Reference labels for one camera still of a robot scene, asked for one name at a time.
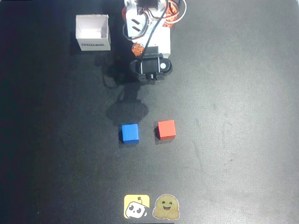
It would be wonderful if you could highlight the red cube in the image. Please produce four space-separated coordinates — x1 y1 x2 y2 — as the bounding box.
157 119 177 140

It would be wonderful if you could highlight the blue cube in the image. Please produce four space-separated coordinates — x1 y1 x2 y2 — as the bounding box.
121 123 140 144

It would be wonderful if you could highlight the white open cardboard box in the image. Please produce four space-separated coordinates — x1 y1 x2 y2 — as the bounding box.
75 14 111 52

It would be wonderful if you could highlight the yellow robot sticker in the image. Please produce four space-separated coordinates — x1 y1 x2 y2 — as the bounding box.
123 194 150 219

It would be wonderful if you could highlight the smiling hugging face sticker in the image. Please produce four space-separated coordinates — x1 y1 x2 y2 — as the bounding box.
152 194 180 220

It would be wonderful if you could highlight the black cable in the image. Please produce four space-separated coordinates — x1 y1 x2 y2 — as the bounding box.
139 9 172 62

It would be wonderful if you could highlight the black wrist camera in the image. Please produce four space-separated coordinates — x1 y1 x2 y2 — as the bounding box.
129 46 174 85

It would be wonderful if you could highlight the white cable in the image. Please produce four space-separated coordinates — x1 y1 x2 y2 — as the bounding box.
163 0 187 25

